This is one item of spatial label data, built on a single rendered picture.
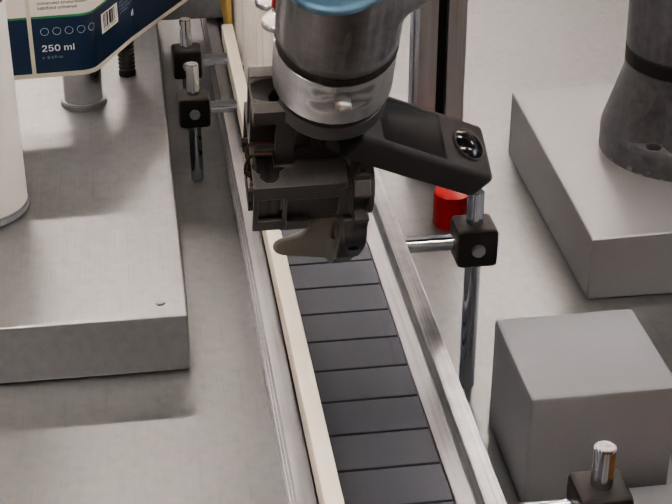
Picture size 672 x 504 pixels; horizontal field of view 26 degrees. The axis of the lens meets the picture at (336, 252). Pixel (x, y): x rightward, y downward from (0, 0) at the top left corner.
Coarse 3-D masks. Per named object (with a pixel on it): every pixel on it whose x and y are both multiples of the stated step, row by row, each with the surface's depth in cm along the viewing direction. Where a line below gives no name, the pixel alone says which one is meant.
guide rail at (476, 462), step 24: (384, 192) 109; (384, 216) 106; (384, 240) 105; (408, 264) 100; (408, 288) 97; (408, 312) 97; (432, 312) 94; (432, 336) 92; (432, 360) 90; (456, 384) 87; (456, 408) 85; (456, 432) 84; (480, 456) 81; (480, 480) 79
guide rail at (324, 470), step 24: (240, 72) 142; (240, 96) 137; (240, 120) 134; (264, 240) 116; (288, 264) 109; (288, 288) 106; (288, 312) 103; (288, 336) 101; (312, 384) 95; (312, 408) 93; (312, 432) 91; (312, 456) 90; (336, 480) 87
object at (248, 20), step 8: (248, 0) 138; (248, 8) 138; (248, 16) 139; (248, 24) 139; (248, 32) 140; (248, 40) 140; (248, 48) 140; (248, 56) 141; (256, 56) 140; (248, 64) 141; (256, 64) 141
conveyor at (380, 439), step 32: (288, 256) 117; (320, 288) 113; (352, 288) 113; (320, 320) 109; (352, 320) 109; (384, 320) 109; (320, 352) 105; (352, 352) 105; (384, 352) 105; (320, 384) 102; (352, 384) 102; (384, 384) 102; (352, 416) 98; (384, 416) 98; (416, 416) 98; (352, 448) 95; (384, 448) 95; (416, 448) 95; (352, 480) 92; (384, 480) 92; (416, 480) 92
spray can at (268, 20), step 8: (272, 0) 118; (272, 8) 119; (264, 16) 119; (272, 16) 118; (264, 24) 118; (272, 24) 118; (264, 32) 119; (272, 32) 118; (264, 40) 119; (272, 40) 118; (264, 48) 119; (272, 48) 118; (264, 56) 120; (264, 64) 120
